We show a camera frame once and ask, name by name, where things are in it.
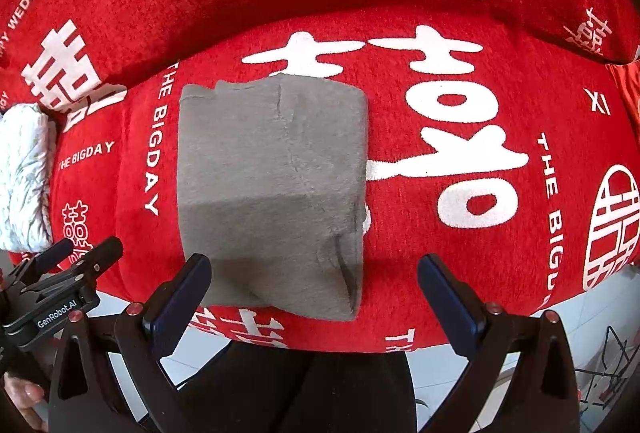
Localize grey t-shirt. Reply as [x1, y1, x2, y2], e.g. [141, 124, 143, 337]
[177, 74, 371, 322]

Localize red satin cloth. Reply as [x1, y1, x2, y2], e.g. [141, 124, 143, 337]
[606, 59, 640, 115]

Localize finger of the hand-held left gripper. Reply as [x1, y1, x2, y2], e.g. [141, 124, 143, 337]
[61, 235, 125, 288]
[9, 237, 74, 287]

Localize person's black pants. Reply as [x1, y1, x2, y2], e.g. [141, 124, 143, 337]
[175, 339, 419, 433]

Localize white quilted cloth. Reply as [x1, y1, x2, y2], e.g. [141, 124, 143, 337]
[0, 103, 62, 252]

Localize person's left hand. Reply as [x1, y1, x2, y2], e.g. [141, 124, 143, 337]
[2, 370, 49, 432]

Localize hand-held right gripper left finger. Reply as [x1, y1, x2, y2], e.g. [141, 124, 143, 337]
[47, 253, 213, 433]

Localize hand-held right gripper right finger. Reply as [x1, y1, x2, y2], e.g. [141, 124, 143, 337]
[417, 253, 581, 433]

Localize black wire rack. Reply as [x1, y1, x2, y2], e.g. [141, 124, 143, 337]
[575, 325, 635, 414]

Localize red printed sofa blanket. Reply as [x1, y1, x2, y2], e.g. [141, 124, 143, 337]
[0, 0, 640, 356]

